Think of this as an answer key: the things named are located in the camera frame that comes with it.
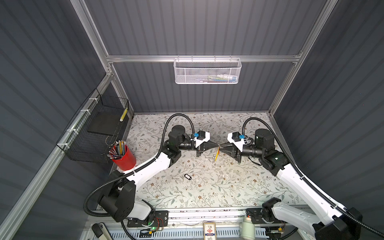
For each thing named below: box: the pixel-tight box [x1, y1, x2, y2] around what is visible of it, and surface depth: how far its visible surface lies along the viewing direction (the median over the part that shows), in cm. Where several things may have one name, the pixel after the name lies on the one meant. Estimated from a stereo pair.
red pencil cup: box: [107, 140, 137, 171], surface depth 86 cm
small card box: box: [203, 222, 217, 240], surface depth 71 cm
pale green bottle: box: [239, 215, 256, 240], surface depth 66 cm
